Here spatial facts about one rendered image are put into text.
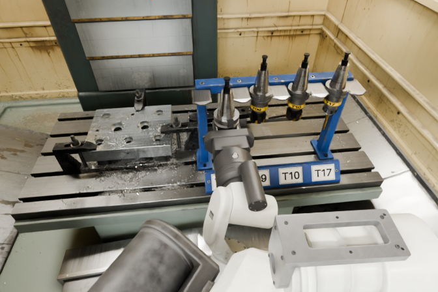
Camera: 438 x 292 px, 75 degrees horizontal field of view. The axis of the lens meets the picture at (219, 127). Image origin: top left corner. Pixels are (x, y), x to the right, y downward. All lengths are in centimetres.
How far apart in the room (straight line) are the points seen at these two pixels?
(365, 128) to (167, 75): 93
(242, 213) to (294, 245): 33
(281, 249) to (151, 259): 20
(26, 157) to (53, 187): 56
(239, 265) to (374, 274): 16
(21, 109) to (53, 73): 32
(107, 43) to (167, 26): 27
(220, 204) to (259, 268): 19
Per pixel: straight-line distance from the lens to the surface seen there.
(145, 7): 125
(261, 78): 77
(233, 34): 174
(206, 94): 80
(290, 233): 22
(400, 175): 127
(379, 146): 134
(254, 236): 104
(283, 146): 111
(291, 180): 97
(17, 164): 161
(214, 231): 54
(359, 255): 23
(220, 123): 69
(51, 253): 131
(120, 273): 38
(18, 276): 133
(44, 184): 113
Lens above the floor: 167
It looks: 41 degrees down
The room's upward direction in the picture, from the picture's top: straight up
